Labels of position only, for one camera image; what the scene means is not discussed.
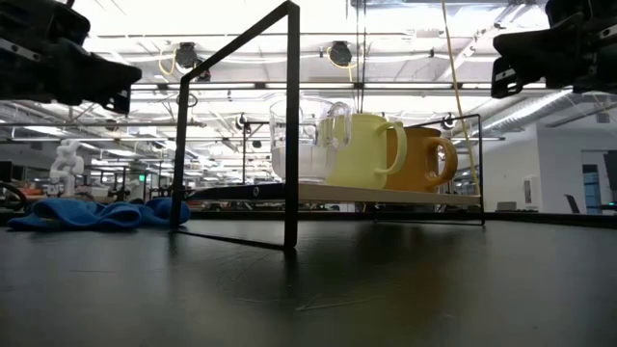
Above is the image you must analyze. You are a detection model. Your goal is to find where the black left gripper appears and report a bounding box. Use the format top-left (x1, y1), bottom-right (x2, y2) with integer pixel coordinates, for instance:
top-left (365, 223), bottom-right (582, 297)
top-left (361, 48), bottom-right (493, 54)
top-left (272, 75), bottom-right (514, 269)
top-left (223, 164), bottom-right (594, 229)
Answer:
top-left (0, 0), bottom-right (143, 115)

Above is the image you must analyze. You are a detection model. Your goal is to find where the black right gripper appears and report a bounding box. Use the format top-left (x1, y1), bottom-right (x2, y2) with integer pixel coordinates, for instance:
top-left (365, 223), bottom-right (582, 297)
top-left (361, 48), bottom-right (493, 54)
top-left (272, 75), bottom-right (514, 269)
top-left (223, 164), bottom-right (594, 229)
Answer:
top-left (492, 0), bottom-right (617, 100)

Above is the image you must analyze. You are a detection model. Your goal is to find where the orange speckled mug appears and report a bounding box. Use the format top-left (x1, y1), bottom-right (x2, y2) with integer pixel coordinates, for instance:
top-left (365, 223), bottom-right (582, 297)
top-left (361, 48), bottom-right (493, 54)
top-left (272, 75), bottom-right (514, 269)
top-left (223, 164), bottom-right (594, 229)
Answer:
top-left (385, 125), bottom-right (459, 193)

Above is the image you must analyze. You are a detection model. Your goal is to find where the pale yellow mug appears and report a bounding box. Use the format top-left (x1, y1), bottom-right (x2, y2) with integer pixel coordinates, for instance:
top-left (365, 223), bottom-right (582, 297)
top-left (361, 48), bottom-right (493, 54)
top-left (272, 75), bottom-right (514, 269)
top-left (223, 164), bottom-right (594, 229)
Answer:
top-left (320, 113), bottom-right (409, 190)

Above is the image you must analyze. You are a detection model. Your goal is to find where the clear glass mug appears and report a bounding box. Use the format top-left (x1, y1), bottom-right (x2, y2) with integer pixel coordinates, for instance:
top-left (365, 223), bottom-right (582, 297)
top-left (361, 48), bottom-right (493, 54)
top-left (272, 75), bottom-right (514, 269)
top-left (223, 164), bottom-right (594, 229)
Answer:
top-left (269, 95), bottom-right (354, 183)

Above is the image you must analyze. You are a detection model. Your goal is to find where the white robot figure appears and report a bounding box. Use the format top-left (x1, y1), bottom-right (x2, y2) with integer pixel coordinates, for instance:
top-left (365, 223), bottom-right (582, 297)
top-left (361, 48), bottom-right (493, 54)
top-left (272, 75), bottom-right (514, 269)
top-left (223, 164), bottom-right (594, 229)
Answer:
top-left (47, 139), bottom-right (86, 198)

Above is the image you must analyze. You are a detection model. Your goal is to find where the blue cloth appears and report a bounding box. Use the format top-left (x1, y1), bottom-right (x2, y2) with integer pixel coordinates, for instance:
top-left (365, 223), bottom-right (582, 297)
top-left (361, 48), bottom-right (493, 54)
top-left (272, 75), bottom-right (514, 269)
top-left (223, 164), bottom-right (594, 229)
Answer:
top-left (7, 196), bottom-right (193, 231)

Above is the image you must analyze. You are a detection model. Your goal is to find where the yellow cable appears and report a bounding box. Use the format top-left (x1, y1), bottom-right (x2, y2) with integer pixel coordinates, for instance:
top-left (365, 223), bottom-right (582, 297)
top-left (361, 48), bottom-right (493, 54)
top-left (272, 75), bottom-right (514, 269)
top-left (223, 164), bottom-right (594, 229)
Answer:
top-left (441, 0), bottom-right (482, 197)

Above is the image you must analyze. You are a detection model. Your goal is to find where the black ceiling cable reel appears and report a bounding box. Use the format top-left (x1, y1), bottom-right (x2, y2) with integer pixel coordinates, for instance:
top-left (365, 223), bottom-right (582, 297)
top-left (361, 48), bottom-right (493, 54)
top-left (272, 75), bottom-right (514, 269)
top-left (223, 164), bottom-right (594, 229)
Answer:
top-left (329, 40), bottom-right (354, 67)
top-left (174, 41), bottom-right (200, 71)

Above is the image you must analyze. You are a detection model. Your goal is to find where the wooden shelf with black frame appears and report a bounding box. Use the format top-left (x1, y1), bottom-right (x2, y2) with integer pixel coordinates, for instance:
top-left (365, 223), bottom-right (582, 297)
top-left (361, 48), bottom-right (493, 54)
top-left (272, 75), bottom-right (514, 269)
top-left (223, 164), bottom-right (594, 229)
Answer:
top-left (171, 0), bottom-right (486, 250)

